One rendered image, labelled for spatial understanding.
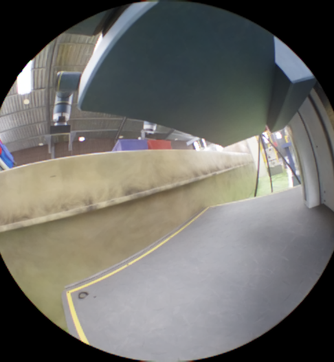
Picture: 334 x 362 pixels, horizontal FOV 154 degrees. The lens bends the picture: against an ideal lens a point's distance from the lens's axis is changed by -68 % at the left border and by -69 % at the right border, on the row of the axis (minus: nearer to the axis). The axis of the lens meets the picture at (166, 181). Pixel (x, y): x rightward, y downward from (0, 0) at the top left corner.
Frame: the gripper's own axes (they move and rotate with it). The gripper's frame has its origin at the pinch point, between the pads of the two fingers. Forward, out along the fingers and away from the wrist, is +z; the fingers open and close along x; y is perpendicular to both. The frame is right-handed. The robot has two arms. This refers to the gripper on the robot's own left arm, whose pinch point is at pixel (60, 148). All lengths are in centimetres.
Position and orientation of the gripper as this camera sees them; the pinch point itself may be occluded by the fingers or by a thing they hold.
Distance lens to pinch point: 81.6
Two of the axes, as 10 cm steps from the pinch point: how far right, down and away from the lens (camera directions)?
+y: -7.7, -1.8, 6.1
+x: -6.3, 1.8, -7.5
